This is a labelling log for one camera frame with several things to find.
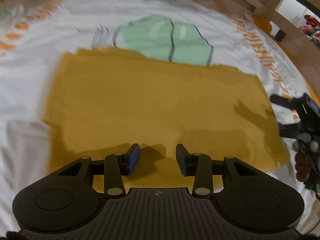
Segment pile of colourful clothes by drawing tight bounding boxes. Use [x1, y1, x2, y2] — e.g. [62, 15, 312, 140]
[300, 14, 320, 44]

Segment white leaf-print duvet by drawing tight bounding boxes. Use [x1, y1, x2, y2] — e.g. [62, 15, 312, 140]
[1, 0, 319, 234]

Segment mustard yellow knit sweater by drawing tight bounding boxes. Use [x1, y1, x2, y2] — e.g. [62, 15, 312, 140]
[43, 48, 290, 188]

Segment orange bed sheet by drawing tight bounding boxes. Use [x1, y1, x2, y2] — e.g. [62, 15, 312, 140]
[251, 14, 272, 35]

